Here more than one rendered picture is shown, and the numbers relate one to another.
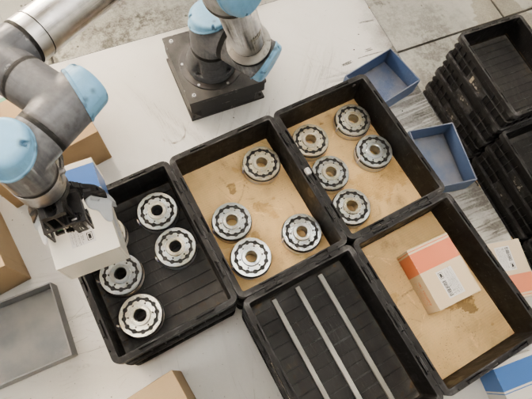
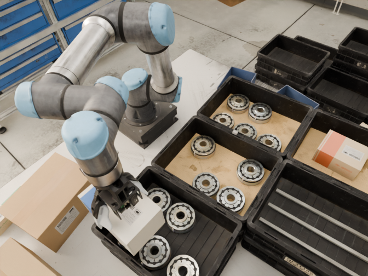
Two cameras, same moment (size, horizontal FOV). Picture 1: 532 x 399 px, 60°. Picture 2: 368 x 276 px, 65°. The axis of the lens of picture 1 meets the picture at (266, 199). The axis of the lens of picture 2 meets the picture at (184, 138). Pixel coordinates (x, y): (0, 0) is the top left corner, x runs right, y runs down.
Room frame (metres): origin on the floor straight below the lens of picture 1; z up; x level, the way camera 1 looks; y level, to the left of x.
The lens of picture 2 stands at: (-0.14, 0.24, 1.82)
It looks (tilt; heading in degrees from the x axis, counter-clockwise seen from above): 52 degrees down; 349
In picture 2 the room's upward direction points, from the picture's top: 6 degrees counter-clockwise
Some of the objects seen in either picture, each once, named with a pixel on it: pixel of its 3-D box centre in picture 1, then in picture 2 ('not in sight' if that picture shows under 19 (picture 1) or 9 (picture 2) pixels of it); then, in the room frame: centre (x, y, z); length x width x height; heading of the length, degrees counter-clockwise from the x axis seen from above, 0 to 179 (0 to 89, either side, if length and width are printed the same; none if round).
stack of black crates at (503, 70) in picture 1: (488, 95); (286, 78); (1.30, -0.85, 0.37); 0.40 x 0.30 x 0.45; 34
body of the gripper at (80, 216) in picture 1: (58, 203); (114, 188); (0.21, 0.34, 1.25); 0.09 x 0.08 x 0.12; 34
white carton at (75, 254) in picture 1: (81, 218); (122, 209); (0.24, 0.36, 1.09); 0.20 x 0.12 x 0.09; 34
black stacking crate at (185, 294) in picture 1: (147, 260); (167, 233); (0.22, 0.26, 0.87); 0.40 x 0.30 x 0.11; 39
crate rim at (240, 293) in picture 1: (256, 201); (216, 162); (0.41, 0.02, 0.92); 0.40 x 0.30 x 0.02; 39
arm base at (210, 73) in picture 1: (210, 53); (139, 104); (0.87, 0.25, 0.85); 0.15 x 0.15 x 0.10
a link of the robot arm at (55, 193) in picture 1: (39, 180); (103, 166); (0.22, 0.34, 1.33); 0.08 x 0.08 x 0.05
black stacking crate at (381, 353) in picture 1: (335, 350); (318, 227); (0.10, -0.23, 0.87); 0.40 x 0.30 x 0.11; 39
